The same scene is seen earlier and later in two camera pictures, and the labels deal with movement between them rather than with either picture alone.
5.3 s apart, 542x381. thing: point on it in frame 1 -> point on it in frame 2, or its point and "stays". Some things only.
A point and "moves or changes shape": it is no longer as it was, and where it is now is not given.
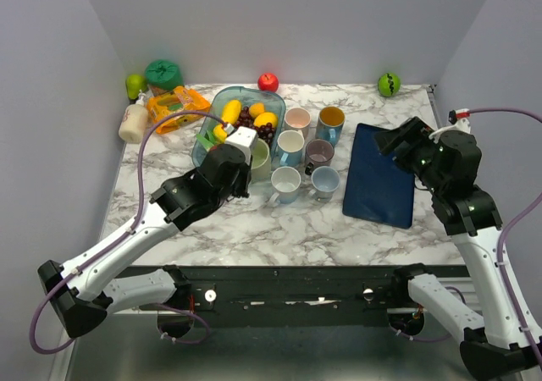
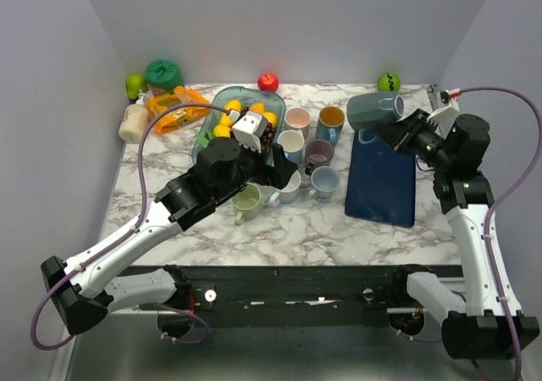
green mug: [261, 161] moves or changes shape
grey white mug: [325, 180] stays
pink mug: [298, 118] stays
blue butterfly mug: [329, 124] stays
